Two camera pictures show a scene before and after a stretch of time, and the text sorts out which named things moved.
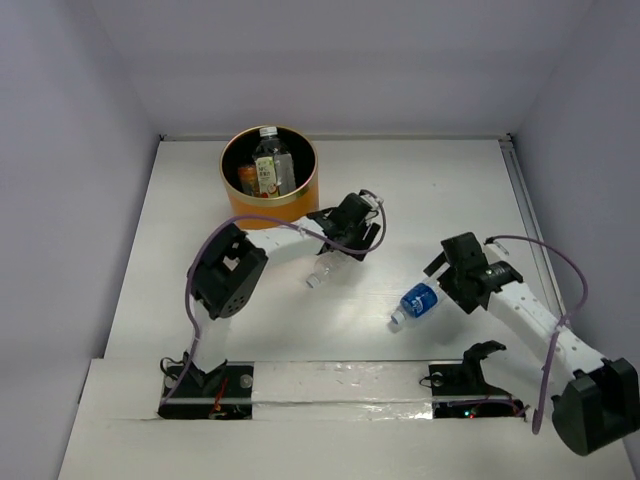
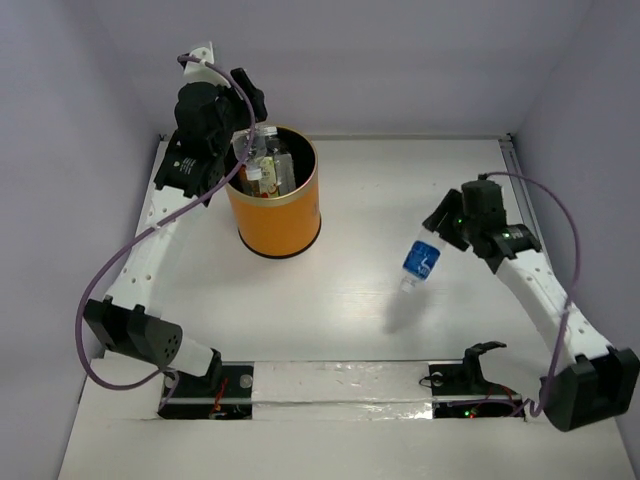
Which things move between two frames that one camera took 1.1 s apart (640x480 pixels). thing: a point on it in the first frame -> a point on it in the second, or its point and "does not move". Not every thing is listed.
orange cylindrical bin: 238,151 does not move
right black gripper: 468,304 -> 452,203
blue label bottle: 421,297 -> 421,259
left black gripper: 351,240 -> 247,95
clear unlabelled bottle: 329,266 -> 257,150
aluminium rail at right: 513,165 does not move
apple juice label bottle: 274,165 does not move
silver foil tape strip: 342,391 does not move
